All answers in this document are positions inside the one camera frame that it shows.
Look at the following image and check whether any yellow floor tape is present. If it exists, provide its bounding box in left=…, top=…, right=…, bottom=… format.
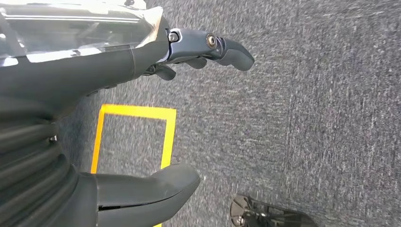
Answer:
left=91, top=104, right=178, bottom=227

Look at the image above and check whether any black robot foot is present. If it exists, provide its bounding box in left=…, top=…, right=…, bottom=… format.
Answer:
left=229, top=194, right=318, bottom=227

